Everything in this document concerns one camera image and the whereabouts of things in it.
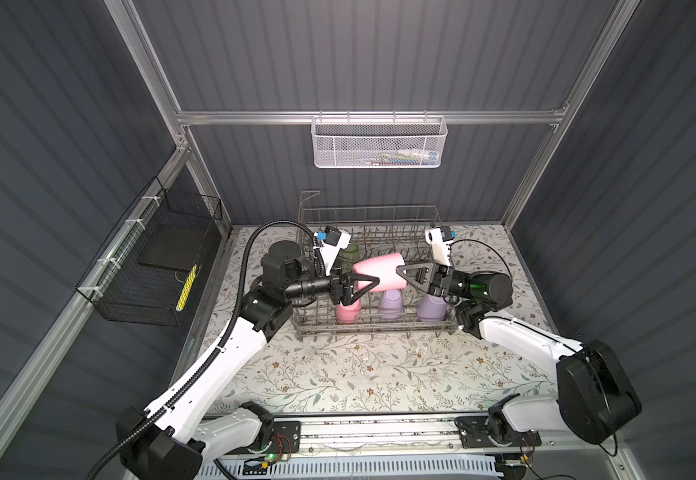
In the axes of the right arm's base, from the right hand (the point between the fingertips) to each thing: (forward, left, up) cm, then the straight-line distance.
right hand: (401, 285), depth 60 cm
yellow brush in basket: (+1, +49, -7) cm, 50 cm away
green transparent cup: (+25, +12, -20) cm, 34 cm away
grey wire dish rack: (+40, +4, -30) cm, 50 cm away
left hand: (+3, +6, -1) cm, 6 cm away
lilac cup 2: (+8, -12, -24) cm, 28 cm away
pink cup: (+7, +12, -25) cm, 28 cm away
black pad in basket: (+18, +57, -7) cm, 60 cm away
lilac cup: (+9, 0, -24) cm, 25 cm away
